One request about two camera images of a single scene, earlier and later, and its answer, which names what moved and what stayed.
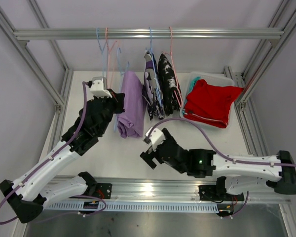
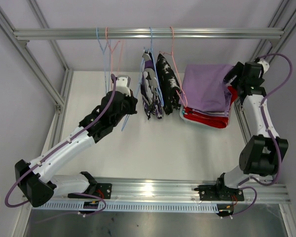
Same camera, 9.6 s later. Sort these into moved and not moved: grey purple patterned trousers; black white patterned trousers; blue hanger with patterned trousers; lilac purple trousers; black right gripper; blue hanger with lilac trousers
Moved: black right gripper; blue hanger with lilac trousers; lilac purple trousers
Not moved: black white patterned trousers; blue hanger with patterned trousers; grey purple patterned trousers
